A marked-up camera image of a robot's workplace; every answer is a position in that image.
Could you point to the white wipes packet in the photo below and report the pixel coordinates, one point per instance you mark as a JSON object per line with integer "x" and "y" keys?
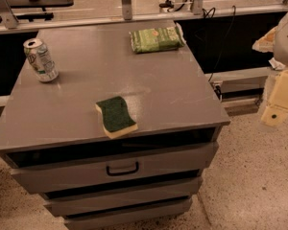
{"x": 278, "y": 66}

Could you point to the dark background table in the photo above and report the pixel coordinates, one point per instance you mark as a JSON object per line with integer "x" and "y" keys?
{"x": 40, "y": 5}

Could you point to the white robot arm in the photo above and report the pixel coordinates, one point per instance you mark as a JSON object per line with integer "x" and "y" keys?
{"x": 276, "y": 41}

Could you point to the black drawer handle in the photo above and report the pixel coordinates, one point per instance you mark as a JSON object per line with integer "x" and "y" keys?
{"x": 133, "y": 168}

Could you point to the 7up soda can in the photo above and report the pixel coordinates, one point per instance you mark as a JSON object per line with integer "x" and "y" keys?
{"x": 39, "y": 58}

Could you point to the green chip bag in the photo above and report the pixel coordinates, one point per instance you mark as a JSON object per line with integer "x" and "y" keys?
{"x": 156, "y": 40}

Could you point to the metal railing frame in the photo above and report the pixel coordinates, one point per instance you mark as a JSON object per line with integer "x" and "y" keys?
{"x": 96, "y": 12}

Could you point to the grey drawer cabinet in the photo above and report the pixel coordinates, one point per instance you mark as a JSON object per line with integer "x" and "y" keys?
{"x": 52, "y": 136}

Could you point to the green yellow sponge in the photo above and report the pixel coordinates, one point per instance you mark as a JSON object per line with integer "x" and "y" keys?
{"x": 116, "y": 118}

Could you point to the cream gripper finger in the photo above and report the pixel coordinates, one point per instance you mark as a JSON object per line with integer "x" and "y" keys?
{"x": 276, "y": 110}
{"x": 265, "y": 43}

